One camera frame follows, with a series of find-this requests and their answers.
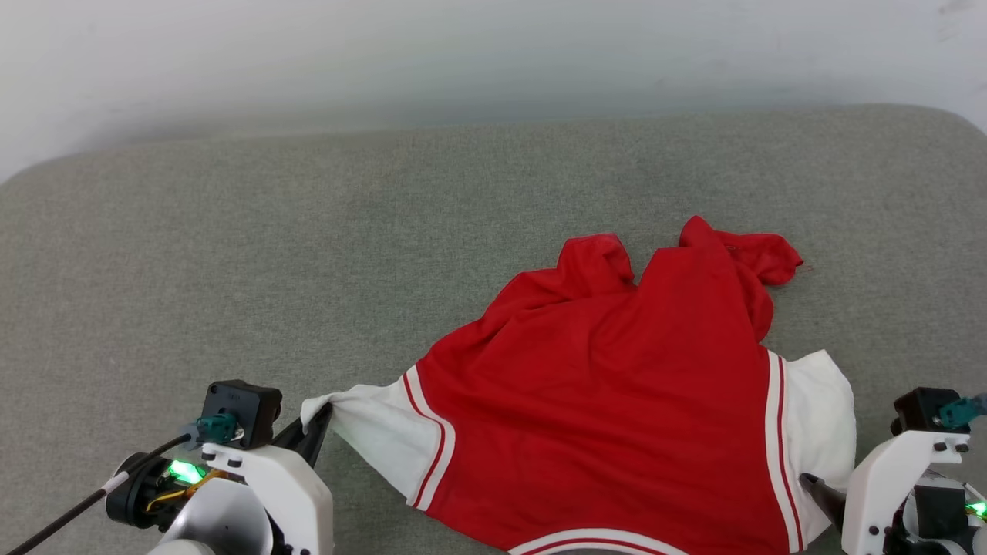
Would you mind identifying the red shirt with white sleeves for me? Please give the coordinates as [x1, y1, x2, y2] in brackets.
[300, 215, 857, 555]

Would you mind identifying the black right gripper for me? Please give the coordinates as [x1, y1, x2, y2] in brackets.
[798, 472, 987, 555]

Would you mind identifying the right camera cable teal plug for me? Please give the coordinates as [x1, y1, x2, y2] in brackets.
[938, 394, 987, 430]

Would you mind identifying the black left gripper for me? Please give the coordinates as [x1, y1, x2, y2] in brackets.
[106, 402, 335, 531]

